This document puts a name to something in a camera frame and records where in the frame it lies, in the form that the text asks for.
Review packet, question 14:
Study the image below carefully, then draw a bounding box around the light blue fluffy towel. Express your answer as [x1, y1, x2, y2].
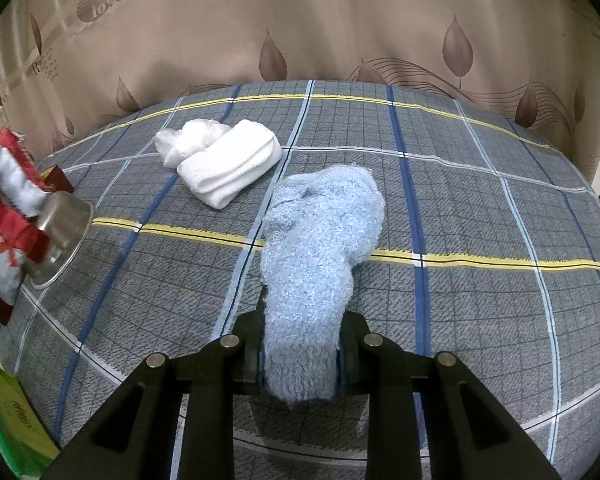
[260, 165, 386, 404]

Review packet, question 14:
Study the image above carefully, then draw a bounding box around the white towel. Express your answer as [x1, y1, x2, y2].
[176, 119, 282, 210]

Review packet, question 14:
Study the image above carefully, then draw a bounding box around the red and white printed cloth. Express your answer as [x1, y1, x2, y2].
[0, 128, 56, 307]

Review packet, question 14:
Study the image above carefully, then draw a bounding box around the green and white box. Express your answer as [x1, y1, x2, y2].
[0, 368, 59, 479]

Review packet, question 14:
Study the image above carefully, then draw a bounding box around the stainless steel bowl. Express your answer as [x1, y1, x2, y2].
[24, 191, 95, 290]

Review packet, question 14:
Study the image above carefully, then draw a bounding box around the beige leaf pattern curtain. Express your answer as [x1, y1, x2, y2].
[0, 0, 600, 178]

